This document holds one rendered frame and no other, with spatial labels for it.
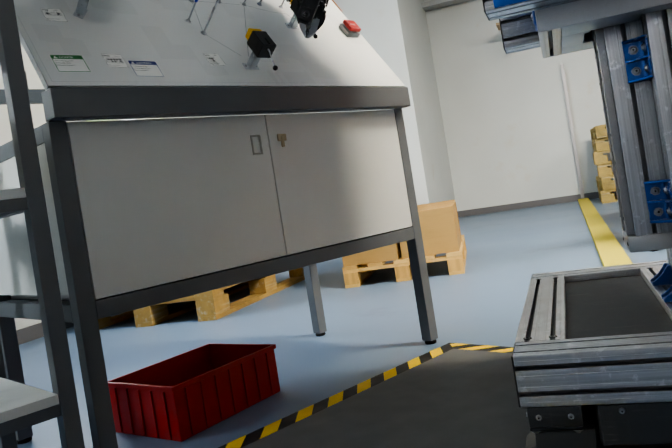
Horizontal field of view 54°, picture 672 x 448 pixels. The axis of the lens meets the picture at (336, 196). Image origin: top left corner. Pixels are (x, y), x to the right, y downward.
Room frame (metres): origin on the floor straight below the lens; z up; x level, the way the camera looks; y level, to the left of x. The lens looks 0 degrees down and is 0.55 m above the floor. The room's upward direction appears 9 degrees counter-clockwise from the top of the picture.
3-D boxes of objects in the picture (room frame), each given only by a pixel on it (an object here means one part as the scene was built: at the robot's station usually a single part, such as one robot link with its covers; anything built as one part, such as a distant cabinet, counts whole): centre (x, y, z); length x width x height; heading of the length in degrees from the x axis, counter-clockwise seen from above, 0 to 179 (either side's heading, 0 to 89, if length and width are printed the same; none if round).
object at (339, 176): (2.01, -0.04, 0.60); 0.55 x 0.03 x 0.39; 134
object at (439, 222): (4.23, -0.41, 0.32); 1.08 x 0.77 x 0.64; 163
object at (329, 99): (1.81, 0.15, 0.83); 1.18 x 0.05 x 0.06; 134
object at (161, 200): (1.63, 0.36, 0.60); 0.55 x 0.02 x 0.39; 134
